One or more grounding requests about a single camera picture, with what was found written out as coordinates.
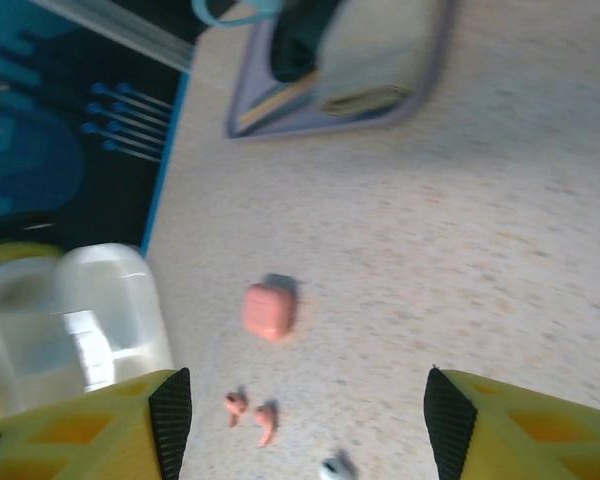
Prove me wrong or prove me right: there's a lavender tray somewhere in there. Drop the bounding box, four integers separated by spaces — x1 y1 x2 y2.
223 0 459 142

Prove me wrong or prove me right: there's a wooden chopstick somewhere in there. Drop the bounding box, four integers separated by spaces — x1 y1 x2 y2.
239 69 324 126
242 74 326 130

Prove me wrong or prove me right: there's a white earbud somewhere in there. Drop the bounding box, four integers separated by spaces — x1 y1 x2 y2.
318 449 362 480

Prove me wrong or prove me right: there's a light blue mug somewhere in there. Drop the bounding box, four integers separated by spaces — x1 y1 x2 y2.
191 0 284 27

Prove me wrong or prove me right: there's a pink earbud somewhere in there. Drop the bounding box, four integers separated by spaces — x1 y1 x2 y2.
253 401 280 450
223 388 250 430

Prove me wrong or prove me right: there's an aluminium frame post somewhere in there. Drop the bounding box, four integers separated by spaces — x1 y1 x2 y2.
27 0 197 72

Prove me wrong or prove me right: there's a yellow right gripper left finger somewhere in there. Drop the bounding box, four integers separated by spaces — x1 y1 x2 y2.
0 367 194 480

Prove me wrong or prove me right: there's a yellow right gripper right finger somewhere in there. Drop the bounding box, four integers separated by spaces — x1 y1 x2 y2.
423 365 600 480

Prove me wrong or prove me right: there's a grey folded cloth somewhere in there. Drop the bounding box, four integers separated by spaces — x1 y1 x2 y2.
313 0 449 117

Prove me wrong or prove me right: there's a pink earbud charging case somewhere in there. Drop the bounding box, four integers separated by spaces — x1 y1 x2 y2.
242 281 296 343

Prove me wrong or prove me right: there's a black round plate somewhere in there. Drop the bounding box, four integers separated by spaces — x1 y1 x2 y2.
268 0 344 85

